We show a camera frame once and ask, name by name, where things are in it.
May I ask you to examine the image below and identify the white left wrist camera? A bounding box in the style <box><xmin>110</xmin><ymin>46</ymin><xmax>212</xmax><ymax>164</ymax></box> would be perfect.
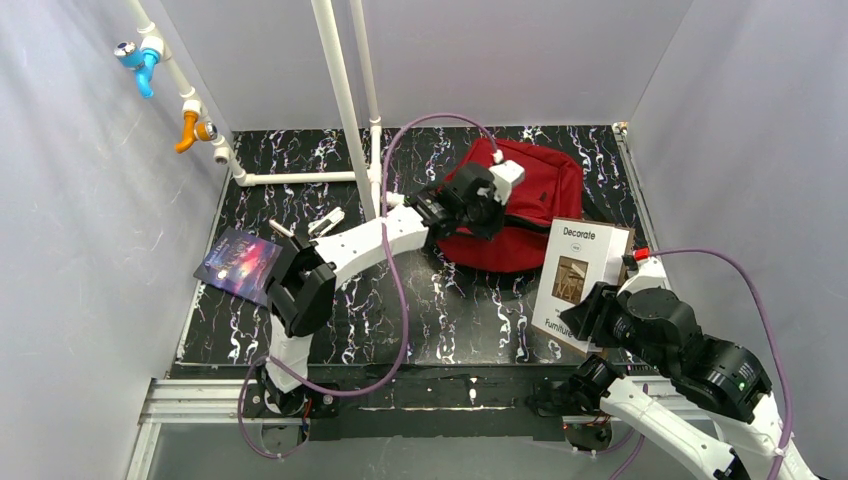
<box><xmin>489</xmin><ymin>150</ymin><xmax>525</xmax><ymax>205</ymax></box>

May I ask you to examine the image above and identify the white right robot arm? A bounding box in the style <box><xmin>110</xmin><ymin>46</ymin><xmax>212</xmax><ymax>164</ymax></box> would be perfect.
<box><xmin>560</xmin><ymin>282</ymin><xmax>816</xmax><ymax>479</ymax></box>

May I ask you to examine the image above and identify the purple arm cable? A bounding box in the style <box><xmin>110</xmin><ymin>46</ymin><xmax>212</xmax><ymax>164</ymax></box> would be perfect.
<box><xmin>609</xmin><ymin>247</ymin><xmax>795</xmax><ymax>480</ymax></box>
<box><xmin>237</xmin><ymin>112</ymin><xmax>505</xmax><ymax>460</ymax></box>

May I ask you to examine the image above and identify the white furniture book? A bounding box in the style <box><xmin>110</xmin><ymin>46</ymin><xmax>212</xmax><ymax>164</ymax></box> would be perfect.
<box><xmin>531</xmin><ymin>218</ymin><xmax>634</xmax><ymax>353</ymax></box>

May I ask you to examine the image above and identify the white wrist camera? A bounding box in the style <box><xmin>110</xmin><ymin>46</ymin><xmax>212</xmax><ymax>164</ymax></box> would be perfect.
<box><xmin>618</xmin><ymin>247</ymin><xmax>668</xmax><ymax>294</ymax></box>
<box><xmin>489</xmin><ymin>150</ymin><xmax>525</xmax><ymax>205</ymax></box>

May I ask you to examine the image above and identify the white stapler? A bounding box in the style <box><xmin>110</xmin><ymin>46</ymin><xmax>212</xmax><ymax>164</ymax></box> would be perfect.
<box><xmin>307</xmin><ymin>207</ymin><xmax>345</xmax><ymax>238</ymax></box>

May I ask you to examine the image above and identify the white orange-tipped marker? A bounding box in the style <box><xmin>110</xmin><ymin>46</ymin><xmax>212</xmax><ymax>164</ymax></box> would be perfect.
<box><xmin>268</xmin><ymin>219</ymin><xmax>296</xmax><ymax>238</ymax></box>

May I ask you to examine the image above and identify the aluminium rail frame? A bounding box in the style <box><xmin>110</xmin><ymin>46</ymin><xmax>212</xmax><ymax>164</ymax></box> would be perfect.
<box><xmin>125</xmin><ymin>377</ymin><xmax>717</xmax><ymax>480</ymax></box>

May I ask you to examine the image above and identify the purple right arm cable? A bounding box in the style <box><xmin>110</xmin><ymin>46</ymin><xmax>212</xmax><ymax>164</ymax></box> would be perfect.
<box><xmin>609</xmin><ymin>247</ymin><xmax>795</xmax><ymax>480</ymax></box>

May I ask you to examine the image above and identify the white PVC pipe frame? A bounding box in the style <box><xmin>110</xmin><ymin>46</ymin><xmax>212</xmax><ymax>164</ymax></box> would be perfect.
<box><xmin>128</xmin><ymin>1</ymin><xmax>377</xmax><ymax>219</ymax></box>

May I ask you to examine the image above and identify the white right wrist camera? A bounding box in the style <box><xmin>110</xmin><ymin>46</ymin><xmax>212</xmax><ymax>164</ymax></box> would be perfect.
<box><xmin>618</xmin><ymin>247</ymin><xmax>668</xmax><ymax>294</ymax></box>

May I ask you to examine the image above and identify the blue faucet valve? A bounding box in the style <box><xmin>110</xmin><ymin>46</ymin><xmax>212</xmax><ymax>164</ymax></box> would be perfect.
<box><xmin>113</xmin><ymin>42</ymin><xmax>161</xmax><ymax>99</ymax></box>

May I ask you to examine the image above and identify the red student backpack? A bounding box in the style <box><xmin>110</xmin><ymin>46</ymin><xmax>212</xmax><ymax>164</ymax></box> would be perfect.
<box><xmin>436</xmin><ymin>139</ymin><xmax>585</xmax><ymax>273</ymax></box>

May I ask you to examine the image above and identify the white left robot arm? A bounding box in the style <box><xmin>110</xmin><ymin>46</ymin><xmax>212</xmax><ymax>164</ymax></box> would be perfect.
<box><xmin>264</xmin><ymin>160</ymin><xmax>525</xmax><ymax>394</ymax></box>

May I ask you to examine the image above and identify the dark galaxy cover book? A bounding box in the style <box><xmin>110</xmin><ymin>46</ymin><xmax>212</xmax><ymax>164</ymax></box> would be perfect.
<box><xmin>194</xmin><ymin>227</ymin><xmax>281</xmax><ymax>307</ymax></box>

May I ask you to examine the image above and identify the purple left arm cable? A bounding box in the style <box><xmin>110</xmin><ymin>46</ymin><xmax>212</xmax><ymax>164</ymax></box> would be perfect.
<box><xmin>237</xmin><ymin>112</ymin><xmax>505</xmax><ymax>460</ymax></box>

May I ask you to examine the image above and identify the orange faucet valve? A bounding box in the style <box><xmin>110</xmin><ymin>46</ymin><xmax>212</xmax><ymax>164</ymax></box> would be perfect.
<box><xmin>174</xmin><ymin>110</ymin><xmax>218</xmax><ymax>154</ymax></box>

